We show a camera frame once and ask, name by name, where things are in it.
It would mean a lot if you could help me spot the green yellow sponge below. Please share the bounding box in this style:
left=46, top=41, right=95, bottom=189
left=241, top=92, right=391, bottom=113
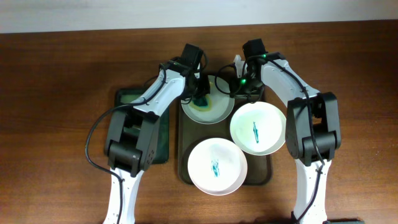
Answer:
left=189, top=95, right=212, bottom=111

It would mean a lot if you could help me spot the white plate top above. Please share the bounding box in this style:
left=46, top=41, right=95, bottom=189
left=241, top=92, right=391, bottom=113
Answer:
left=180, top=75, right=234, bottom=124

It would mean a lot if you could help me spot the white plate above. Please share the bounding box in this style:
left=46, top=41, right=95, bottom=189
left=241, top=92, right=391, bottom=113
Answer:
left=180, top=75, right=234, bottom=124
left=229, top=101, right=286, bottom=156
left=187, top=138, right=248, bottom=196

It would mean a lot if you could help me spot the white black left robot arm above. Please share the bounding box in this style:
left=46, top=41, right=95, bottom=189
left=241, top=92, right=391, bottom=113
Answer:
left=104, top=44, right=210, bottom=223

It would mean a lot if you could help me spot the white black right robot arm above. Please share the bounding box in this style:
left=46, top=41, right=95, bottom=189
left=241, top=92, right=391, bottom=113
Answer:
left=230, top=39, right=341, bottom=223

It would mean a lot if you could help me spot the small dark green tray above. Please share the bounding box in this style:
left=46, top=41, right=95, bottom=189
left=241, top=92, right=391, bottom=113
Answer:
left=114, top=88, right=169, bottom=164

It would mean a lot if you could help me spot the white plate bottom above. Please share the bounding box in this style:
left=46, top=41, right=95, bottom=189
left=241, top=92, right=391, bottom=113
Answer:
left=187, top=138, right=248, bottom=196

